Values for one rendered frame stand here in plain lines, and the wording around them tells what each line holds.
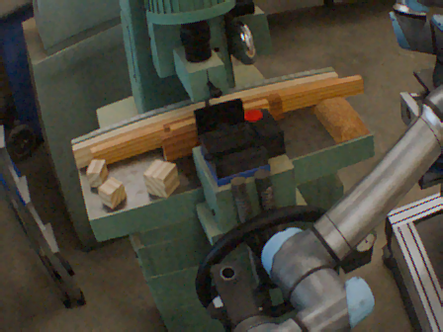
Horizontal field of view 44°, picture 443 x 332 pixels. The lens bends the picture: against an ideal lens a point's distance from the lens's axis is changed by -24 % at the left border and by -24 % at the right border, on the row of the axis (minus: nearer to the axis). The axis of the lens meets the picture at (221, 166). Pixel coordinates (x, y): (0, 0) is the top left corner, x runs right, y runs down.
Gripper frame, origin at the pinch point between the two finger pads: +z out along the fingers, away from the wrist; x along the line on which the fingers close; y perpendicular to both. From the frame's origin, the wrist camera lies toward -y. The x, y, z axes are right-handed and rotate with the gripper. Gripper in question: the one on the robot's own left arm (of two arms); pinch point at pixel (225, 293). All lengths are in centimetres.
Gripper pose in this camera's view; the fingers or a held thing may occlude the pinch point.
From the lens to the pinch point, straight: 110.2
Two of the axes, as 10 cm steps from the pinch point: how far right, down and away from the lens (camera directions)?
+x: 9.5, -2.8, 1.6
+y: 2.6, 9.6, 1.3
